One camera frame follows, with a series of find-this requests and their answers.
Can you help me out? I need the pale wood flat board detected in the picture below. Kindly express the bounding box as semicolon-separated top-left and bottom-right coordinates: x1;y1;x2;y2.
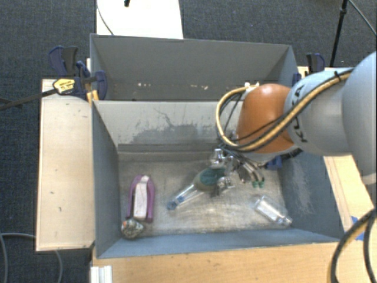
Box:
35;79;96;252

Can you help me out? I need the clear plastic bottle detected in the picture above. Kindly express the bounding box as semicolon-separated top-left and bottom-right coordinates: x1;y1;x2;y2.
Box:
251;195;293;228

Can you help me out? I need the purple and white stapler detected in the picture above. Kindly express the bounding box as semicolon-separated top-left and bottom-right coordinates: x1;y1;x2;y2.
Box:
125;174;156;224

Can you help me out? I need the grey metal bin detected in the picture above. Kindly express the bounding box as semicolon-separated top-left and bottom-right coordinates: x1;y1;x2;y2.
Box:
89;33;346;259

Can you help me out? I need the speckled grey stone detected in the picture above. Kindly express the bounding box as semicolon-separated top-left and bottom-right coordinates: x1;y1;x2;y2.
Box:
120;218;145;241

